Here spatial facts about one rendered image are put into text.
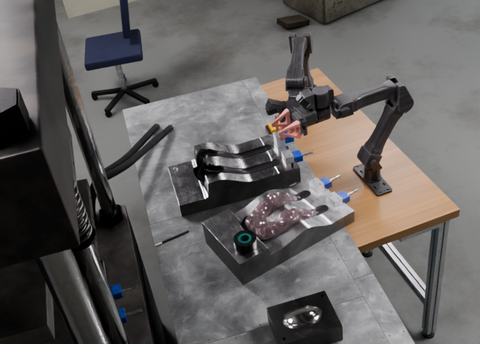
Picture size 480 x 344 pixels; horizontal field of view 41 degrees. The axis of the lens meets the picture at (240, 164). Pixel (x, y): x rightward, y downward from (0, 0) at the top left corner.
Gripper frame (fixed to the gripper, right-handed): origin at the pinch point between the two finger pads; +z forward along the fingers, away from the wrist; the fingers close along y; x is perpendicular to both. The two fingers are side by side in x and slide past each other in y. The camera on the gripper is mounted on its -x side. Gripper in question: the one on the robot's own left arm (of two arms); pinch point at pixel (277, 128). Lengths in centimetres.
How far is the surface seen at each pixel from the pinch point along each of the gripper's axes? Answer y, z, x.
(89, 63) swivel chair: -231, 48, 73
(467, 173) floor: -58, -132, 124
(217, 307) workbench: 33, 41, 38
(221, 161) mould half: -25.8, 16.5, 26.4
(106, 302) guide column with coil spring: 47, 72, 0
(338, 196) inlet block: 10.8, -16.5, 31.6
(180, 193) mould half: -22, 36, 32
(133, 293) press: 13, 66, 38
